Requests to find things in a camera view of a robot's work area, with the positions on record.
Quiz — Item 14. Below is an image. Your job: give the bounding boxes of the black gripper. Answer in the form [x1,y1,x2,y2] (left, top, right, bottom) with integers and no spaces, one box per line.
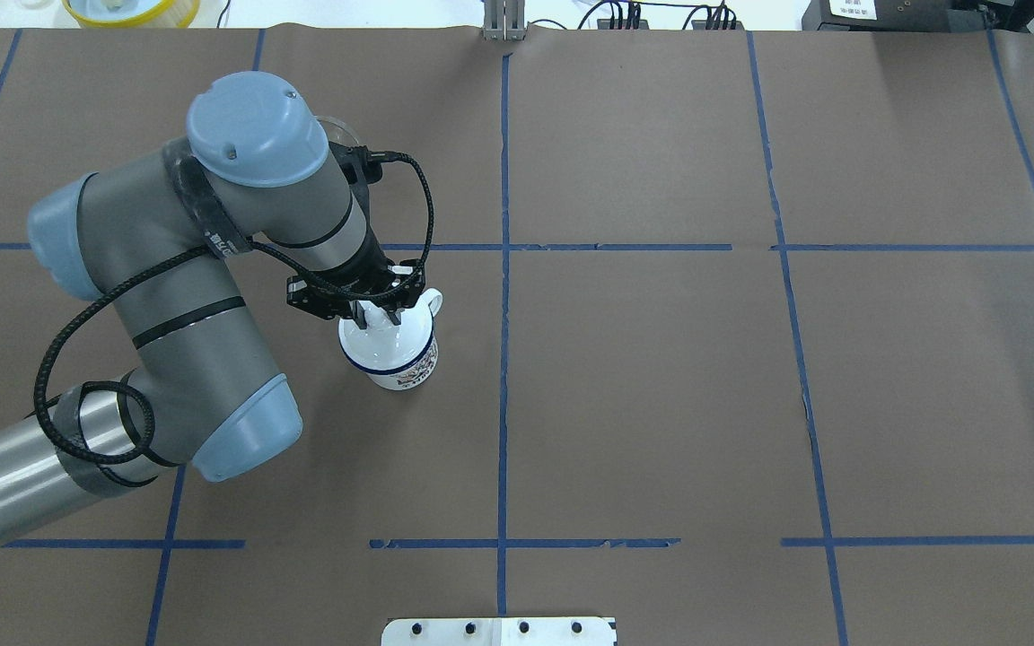
[286,236,428,328]

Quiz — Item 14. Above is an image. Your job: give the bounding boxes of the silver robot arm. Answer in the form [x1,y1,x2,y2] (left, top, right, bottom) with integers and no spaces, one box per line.
[0,71,431,546]

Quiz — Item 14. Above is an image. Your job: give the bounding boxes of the white enamel mug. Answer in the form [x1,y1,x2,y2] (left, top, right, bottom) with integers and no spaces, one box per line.
[337,289,443,391]

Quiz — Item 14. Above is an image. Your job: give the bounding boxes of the yellow rimmed bowl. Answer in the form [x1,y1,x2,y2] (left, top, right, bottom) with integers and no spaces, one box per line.
[60,1,202,29]

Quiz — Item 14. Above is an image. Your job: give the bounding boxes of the black computer box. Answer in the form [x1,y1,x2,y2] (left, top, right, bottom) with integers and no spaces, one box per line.
[801,1,987,33]

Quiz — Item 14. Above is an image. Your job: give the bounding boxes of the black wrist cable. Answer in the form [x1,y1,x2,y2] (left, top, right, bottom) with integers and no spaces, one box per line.
[33,151,436,488]

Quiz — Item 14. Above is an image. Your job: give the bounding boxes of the white pedestal column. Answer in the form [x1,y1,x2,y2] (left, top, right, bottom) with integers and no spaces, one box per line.
[381,616,618,645]

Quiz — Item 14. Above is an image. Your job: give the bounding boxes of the aluminium frame post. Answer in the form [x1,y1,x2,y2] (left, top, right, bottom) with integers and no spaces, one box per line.
[481,0,528,41]

